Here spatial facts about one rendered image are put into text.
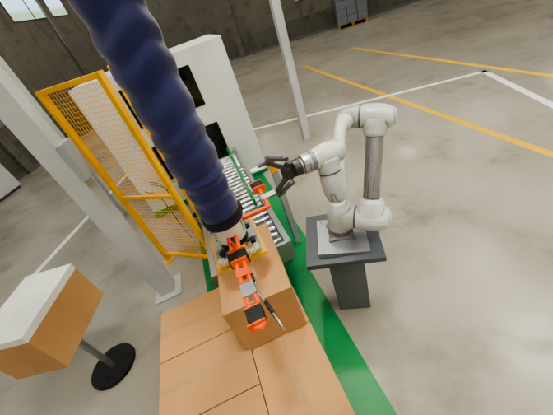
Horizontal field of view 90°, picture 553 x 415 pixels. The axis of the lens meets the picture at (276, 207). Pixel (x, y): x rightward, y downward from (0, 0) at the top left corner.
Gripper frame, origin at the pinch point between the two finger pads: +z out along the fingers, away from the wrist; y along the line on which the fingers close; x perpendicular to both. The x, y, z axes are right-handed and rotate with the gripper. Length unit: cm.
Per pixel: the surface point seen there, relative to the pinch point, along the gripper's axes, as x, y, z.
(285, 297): -6, 70, 9
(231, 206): 18.0, 16.1, 15.1
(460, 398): -61, 157, -62
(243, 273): -11.7, 32.9, 21.9
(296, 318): -6, 92, 8
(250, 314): -34, 32, 24
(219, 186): 18.0, 3.1, 16.2
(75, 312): 72, 80, 156
